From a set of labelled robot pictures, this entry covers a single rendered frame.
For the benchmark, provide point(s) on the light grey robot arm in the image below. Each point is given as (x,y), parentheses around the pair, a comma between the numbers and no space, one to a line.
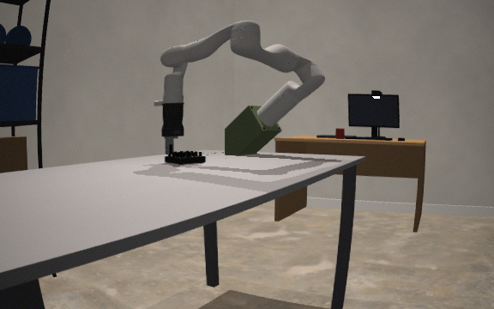
(246,42)

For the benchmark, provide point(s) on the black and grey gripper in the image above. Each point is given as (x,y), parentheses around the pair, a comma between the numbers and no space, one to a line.
(173,109)

